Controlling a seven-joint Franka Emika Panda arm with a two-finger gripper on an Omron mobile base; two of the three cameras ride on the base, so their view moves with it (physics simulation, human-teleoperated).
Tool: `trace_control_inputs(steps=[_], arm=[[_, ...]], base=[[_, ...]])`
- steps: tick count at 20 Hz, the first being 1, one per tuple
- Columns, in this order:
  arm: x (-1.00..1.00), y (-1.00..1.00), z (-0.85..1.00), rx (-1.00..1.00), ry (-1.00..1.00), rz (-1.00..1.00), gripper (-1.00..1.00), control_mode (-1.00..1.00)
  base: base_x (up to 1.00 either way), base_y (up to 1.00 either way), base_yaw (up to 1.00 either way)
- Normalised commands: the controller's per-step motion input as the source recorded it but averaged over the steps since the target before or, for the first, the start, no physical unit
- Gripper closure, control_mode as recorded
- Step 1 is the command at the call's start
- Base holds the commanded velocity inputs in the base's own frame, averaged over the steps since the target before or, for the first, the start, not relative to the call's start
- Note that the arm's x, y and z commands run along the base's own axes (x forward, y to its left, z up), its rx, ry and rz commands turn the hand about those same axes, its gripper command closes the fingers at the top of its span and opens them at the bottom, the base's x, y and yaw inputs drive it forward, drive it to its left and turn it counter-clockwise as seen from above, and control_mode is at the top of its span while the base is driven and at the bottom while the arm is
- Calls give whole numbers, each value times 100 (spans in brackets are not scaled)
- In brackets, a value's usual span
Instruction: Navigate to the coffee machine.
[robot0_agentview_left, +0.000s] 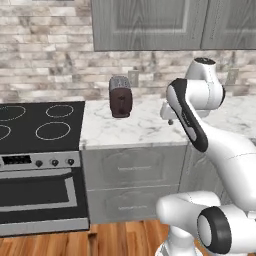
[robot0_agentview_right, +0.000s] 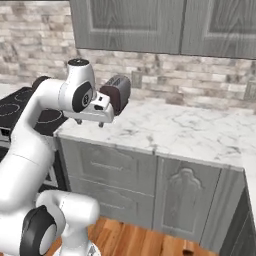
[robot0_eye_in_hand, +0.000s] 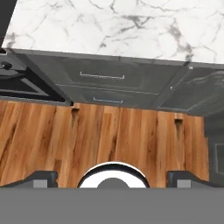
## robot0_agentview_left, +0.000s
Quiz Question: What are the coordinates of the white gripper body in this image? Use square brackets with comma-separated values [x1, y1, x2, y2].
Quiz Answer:
[159, 100, 177, 122]

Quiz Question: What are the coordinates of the dark brown toaster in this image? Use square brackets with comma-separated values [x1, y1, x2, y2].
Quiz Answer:
[108, 75, 134, 119]

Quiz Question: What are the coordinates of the grey drawer front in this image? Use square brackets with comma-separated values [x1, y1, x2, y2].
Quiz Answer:
[85, 184, 181, 225]
[81, 145, 188, 192]

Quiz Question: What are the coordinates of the grey base cupboard door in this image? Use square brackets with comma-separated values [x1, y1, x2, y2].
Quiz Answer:
[178, 143, 231, 206]

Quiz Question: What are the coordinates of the black hob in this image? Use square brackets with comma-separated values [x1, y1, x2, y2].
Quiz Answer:
[0, 100, 86, 157]

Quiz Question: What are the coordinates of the steel oven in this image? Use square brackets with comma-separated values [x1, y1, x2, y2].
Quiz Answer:
[0, 150, 91, 238]

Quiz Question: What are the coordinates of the black oven door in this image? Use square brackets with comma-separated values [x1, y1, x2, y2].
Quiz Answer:
[0, 166, 90, 226]

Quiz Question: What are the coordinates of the grey wall socket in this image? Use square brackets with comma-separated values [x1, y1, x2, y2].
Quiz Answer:
[127, 69, 140, 88]

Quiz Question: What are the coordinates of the grey drawer handle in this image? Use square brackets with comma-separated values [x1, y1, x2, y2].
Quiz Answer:
[117, 205, 148, 212]
[117, 166, 148, 172]

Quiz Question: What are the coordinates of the wide grey wall cupboard door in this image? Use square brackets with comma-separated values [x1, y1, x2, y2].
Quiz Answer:
[90, 0, 210, 52]

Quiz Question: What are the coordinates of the narrow grey wall cupboard door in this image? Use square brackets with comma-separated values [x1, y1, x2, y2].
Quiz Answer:
[200, 0, 256, 51]

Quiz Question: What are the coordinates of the steel oven door handle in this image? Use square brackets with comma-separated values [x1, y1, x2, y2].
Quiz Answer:
[0, 168, 73, 180]

